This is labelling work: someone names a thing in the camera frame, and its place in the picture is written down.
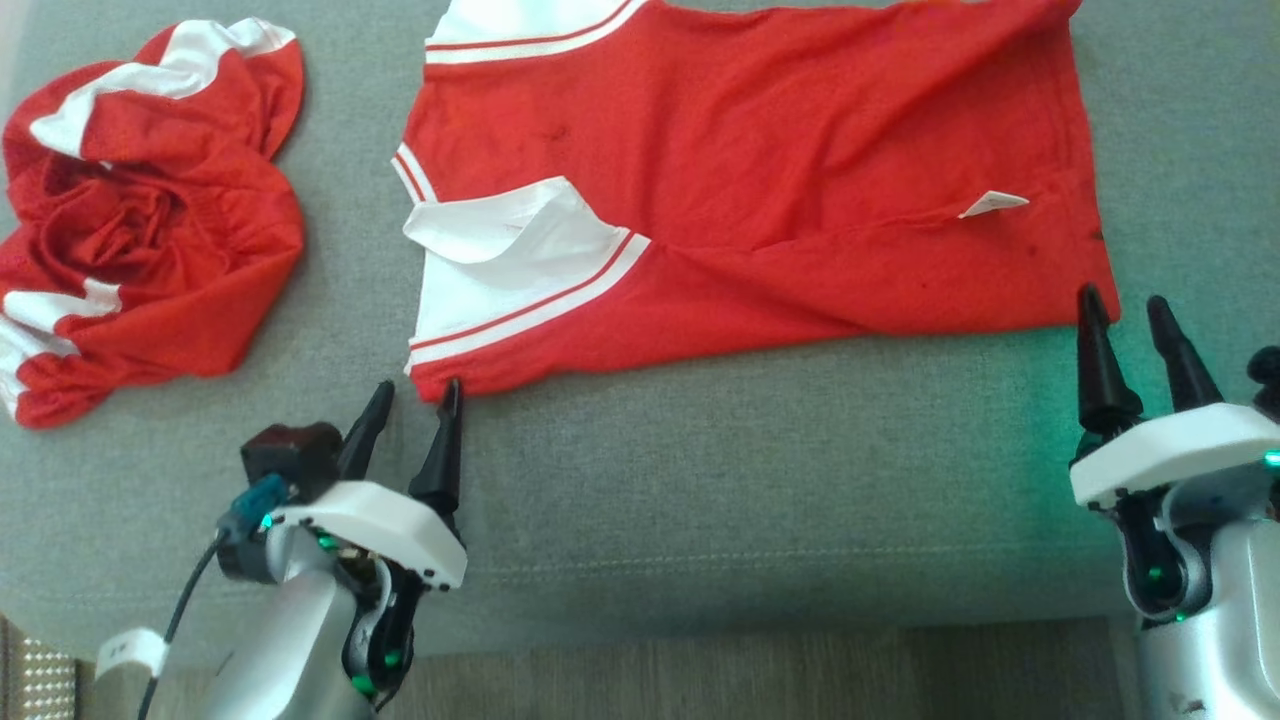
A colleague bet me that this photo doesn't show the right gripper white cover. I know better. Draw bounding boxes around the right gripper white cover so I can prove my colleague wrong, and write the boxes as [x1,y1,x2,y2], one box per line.
[1069,283,1280,511]

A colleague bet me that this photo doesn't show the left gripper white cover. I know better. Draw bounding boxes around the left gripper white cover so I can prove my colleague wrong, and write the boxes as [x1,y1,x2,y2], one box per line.
[268,377,469,592]

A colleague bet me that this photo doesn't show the red shorts white stripes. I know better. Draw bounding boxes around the red shorts white stripes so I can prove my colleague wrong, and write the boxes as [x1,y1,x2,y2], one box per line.
[0,18,307,430]

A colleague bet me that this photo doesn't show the red jersey shirt white sleeves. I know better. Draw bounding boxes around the red jersey shirt white sleeves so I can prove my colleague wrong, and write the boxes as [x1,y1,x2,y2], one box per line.
[391,0,1122,404]

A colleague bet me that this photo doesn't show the grey fabric sofa seat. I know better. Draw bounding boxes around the grey fabric sofa seat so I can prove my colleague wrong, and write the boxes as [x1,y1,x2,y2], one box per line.
[0,0,1280,663]

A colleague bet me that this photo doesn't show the beige woven laundry basket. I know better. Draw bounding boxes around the beige woven laundry basket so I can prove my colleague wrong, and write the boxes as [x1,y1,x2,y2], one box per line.
[0,615,79,720]

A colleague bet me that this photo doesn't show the left teal cable connector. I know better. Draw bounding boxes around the left teal cable connector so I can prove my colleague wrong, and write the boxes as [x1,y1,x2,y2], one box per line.
[217,474,292,543]

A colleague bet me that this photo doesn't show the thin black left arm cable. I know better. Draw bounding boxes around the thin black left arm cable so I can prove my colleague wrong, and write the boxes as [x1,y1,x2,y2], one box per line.
[135,533,227,720]

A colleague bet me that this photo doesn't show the white cable tag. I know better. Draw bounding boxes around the white cable tag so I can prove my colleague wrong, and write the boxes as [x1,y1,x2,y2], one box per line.
[94,627,170,682]

